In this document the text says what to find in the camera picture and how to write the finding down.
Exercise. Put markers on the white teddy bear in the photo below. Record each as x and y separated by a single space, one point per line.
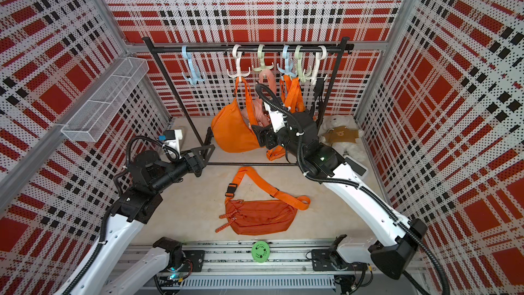
340 133

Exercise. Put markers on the white hook far right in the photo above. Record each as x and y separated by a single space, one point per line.
319 57

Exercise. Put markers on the green round disc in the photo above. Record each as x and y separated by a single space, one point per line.
260 251

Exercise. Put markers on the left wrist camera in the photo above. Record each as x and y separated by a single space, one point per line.
171 139

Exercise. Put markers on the white wire basket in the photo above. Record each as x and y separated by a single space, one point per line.
94 116

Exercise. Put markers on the orange sling bag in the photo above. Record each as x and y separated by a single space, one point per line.
291 94

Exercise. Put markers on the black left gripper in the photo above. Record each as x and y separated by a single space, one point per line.
196 164

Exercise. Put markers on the white hook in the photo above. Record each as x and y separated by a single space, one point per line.
237 55
319 57

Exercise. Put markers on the pale green hook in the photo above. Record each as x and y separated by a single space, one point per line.
302 74

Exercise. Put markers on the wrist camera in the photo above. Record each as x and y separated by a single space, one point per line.
171 139
276 117

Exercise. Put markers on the light blue hook far left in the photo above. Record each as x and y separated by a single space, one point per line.
196 75

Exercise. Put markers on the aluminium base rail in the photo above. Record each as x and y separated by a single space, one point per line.
342 265

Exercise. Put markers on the light green hook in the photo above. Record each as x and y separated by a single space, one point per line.
262 60

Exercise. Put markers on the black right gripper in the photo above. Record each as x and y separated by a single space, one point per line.
262 132

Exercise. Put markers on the black metal clothes rack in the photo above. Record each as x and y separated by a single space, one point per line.
339 50

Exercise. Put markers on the pink sling bag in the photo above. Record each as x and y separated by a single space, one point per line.
262 117

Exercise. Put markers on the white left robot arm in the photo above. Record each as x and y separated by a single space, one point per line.
153 165

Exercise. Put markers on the beige glasses case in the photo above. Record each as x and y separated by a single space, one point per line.
182 129

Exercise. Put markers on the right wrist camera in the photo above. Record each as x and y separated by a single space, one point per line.
276 117

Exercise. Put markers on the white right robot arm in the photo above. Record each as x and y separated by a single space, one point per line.
398 237

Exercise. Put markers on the dark rust orange bag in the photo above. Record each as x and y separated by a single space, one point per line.
255 218

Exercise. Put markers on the white digital clock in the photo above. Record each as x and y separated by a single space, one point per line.
360 169

